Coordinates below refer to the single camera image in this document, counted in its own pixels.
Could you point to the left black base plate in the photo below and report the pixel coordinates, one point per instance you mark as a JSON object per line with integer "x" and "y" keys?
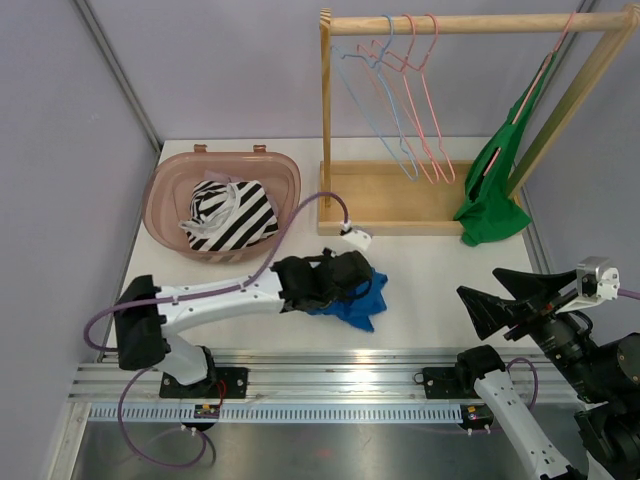
{"x": 231, "y": 382}

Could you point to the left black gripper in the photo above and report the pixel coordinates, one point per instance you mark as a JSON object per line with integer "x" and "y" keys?
{"x": 327, "y": 255}

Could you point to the green tank top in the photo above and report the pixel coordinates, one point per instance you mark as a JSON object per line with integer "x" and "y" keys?
{"x": 487, "y": 213}

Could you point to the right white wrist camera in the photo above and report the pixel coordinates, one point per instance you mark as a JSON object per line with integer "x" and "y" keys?
{"x": 598, "y": 281}

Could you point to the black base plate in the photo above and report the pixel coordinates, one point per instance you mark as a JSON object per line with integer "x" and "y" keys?
{"x": 231, "y": 382}
{"x": 441, "y": 383}

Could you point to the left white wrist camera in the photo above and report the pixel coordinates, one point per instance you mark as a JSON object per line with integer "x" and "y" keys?
{"x": 355, "y": 236}

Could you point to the black white striped tank top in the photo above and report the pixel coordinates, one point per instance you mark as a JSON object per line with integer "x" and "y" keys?
{"x": 229, "y": 216}

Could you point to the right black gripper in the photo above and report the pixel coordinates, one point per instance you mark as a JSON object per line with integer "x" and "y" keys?
{"x": 536, "y": 290}

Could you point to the pink plastic basin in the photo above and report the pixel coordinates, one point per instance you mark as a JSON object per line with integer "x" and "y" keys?
{"x": 169, "y": 192}

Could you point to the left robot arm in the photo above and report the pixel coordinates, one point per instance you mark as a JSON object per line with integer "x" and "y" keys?
{"x": 149, "y": 319}

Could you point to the pink wire hanger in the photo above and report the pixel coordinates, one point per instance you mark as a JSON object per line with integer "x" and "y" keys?
{"x": 510, "y": 133}
{"x": 394, "y": 77}
{"x": 367, "y": 56}

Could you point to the aluminium mounting rail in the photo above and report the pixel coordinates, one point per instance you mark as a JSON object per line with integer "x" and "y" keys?
{"x": 350, "y": 376}

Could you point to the white slotted cable duct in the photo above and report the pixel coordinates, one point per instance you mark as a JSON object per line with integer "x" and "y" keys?
{"x": 280, "y": 413}

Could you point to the blue tank top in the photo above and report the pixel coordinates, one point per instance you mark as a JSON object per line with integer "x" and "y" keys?
{"x": 360, "y": 305}

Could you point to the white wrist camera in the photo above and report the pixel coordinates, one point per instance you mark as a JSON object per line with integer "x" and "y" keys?
{"x": 598, "y": 281}
{"x": 355, "y": 236}

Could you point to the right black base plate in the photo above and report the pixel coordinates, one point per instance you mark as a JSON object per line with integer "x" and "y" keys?
{"x": 441, "y": 383}

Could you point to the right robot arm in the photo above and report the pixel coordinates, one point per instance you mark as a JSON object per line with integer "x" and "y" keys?
{"x": 605, "y": 378}

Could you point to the wooden clothes rack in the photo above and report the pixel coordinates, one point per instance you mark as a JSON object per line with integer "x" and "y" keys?
{"x": 373, "y": 191}

